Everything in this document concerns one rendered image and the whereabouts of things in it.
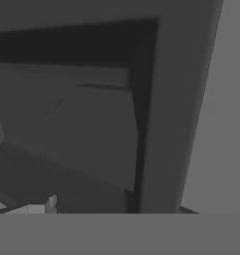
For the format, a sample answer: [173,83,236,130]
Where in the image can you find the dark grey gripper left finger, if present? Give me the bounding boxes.
[3,190,58,214]

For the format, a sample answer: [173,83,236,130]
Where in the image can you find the dark grey fridge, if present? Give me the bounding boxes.
[0,0,225,214]

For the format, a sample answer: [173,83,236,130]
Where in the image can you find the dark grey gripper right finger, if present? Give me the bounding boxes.
[178,205,201,214]

